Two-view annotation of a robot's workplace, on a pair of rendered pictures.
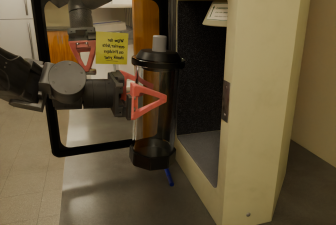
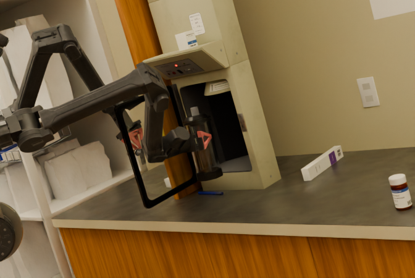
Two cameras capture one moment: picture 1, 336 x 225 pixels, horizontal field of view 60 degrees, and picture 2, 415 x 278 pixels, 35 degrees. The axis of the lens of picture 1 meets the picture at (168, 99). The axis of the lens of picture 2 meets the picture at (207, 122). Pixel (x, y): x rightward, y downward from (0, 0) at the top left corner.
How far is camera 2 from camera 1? 1.96 m
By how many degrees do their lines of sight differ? 29
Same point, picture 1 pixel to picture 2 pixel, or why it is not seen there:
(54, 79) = (179, 135)
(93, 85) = not seen: hidden behind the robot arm
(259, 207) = (273, 171)
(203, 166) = (236, 170)
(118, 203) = (205, 207)
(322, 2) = not seen: hidden behind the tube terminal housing
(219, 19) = (219, 89)
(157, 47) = (196, 112)
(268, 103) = (257, 117)
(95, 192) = (186, 213)
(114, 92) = (191, 139)
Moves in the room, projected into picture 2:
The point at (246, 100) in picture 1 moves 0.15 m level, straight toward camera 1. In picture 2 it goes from (250, 118) to (264, 122)
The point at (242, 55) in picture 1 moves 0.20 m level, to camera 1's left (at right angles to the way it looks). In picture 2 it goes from (242, 100) to (196, 117)
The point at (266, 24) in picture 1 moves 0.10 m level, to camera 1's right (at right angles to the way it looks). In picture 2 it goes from (245, 84) to (266, 77)
